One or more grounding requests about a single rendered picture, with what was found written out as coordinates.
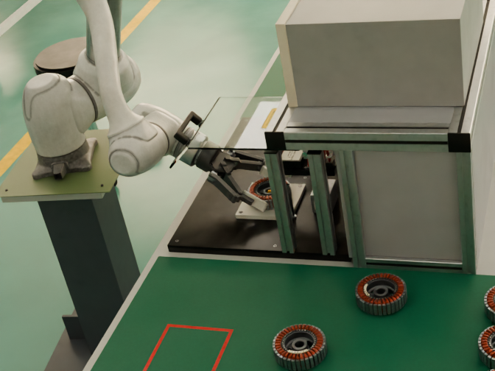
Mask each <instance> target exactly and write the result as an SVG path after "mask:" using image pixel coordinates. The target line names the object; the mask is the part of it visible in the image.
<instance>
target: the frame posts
mask: <svg viewBox="0 0 495 371"><path fill-rule="evenodd" d="M264 157H265V162H266V166H267V173H268V177H269V182H270V189H271V194H272V198H273V205H274V209H275V217H276V221H277V225H278V233H279V237H280V242H281V248H282V252H285V253H287V251H289V253H295V249H296V247H297V242H296V237H295V230H294V225H293V220H292V213H291V208H290V203H289V196H288V191H287V183H286V179H285V174H284V166H283V162H282V157H281V151H279V150H265V151H264ZM307 157H308V162H309V171H310V176H311V181H312V190H313V195H314V200H315V209H316V214H317V223H318V228H319V233H320V242H321V247H322V252H323V255H327V254H328V253H330V255H335V254H336V250H337V240H336V234H335V229H334V219H333V213H332V208H331V198H330V193H329V184H328V178H327V173H326V163H325V158H324V152H323V150H308V152H307Z"/></svg>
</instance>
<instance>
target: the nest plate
mask: <svg viewBox="0 0 495 371"><path fill-rule="evenodd" d="M290 186H291V191H292V204H293V209H294V213H295V212H296V210H297V208H298V205H299V203H300V201H301V198H302V196H303V193H304V192H305V190H306V184H296V183H290ZM236 219H267V220H276V217H275V209H274V208H273V209H272V210H270V209H269V210H266V211H265V212H262V211H260V210H259V209H257V208H254V207H253V206H252V205H248V204H246V203H244V202H242V203H241V205H240V206H239V209H238V211H237V212H236Z"/></svg>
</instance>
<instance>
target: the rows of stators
mask: <svg viewBox="0 0 495 371"><path fill-rule="evenodd" d="M484 304H485V313H486V316H487V317H488V318H489V319H490V320H491V321H492V322H494V323H495V286H493V287H492V288H490V289H489V291H487V293H486V294H485V297H484ZM494 346H495V325H492V326H491V327H488V328H487V329H485V330H484V331H483V332H482V333H481V334H480V337H479V339H478V350H479V357H480V359H481V360H482V362H483V363H484V364H485V365H486V366H488V367H489V368H491V369H492V370H490V371H495V347H494Z"/></svg>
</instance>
